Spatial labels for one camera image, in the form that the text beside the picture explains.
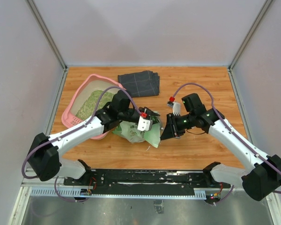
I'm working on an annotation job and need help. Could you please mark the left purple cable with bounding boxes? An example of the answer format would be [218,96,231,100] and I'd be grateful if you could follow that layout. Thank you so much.
[22,86,146,203]

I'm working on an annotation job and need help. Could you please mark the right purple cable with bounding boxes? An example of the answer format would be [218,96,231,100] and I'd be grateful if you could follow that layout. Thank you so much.
[172,82,281,203]

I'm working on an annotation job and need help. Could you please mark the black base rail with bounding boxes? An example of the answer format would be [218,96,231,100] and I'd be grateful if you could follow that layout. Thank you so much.
[21,167,274,200]

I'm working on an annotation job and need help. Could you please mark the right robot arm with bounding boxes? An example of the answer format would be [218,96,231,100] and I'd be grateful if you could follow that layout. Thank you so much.
[160,93,281,201]

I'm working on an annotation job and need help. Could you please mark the dark checked folded cloth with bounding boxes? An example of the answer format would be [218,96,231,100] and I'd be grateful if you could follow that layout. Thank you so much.
[118,70,160,98]

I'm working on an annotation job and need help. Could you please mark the green cat litter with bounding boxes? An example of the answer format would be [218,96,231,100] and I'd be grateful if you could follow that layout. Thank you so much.
[75,90,114,120]

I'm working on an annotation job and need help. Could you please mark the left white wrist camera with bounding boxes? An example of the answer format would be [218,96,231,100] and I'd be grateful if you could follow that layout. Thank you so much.
[137,112,153,131]

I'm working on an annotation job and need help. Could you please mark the purple cable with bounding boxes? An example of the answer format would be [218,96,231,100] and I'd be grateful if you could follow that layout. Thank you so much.
[22,86,146,203]
[172,82,281,203]

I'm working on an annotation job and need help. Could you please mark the green litter bag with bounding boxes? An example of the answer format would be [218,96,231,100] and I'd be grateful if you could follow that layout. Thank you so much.
[112,116,162,148]

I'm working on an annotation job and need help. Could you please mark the pink litter box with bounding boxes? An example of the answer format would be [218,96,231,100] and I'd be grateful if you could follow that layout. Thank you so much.
[61,74,123,128]

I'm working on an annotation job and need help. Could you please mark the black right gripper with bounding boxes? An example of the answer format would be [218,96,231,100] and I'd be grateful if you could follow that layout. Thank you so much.
[160,112,195,140]

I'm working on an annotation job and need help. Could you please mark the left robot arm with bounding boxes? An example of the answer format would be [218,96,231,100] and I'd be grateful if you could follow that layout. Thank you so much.
[22,88,159,186]

